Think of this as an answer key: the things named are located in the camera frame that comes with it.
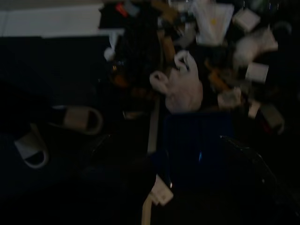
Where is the white plastic bag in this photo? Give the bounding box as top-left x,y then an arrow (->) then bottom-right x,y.
149,50 -> 204,113

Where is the beige slipper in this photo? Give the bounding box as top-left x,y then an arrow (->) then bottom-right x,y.
48,105 -> 104,135
14,124 -> 50,169

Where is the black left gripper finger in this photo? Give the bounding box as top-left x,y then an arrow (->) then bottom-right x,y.
219,135 -> 300,213

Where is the small crumpled white paper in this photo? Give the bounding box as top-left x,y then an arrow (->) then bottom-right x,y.
217,88 -> 242,110

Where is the white ribbed plastic block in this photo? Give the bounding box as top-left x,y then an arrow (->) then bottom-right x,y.
150,174 -> 174,206

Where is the crumpled white tissue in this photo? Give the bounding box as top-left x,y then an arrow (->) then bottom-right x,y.
234,29 -> 278,68

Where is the small white box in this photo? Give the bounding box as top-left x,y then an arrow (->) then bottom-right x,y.
245,62 -> 270,84
232,8 -> 261,31

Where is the small grey packet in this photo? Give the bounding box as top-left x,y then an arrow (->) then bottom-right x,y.
124,1 -> 139,16

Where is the small red packet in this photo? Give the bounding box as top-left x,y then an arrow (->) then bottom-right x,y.
115,3 -> 128,17

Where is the black plastic bag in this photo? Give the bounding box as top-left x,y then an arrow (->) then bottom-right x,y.
112,16 -> 165,94

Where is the white half ring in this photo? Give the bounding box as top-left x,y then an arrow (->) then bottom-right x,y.
271,21 -> 293,36

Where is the white tape strip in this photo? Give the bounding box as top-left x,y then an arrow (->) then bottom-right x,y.
142,97 -> 162,225

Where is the amber brown bottle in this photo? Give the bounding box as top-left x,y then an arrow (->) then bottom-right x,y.
110,63 -> 127,87

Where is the blue plastic dustpan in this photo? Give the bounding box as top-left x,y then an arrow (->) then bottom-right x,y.
161,111 -> 237,190

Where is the white paper bag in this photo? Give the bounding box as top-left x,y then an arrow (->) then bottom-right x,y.
191,0 -> 235,45

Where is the white plastic piece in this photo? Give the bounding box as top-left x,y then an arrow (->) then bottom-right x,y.
104,32 -> 118,60

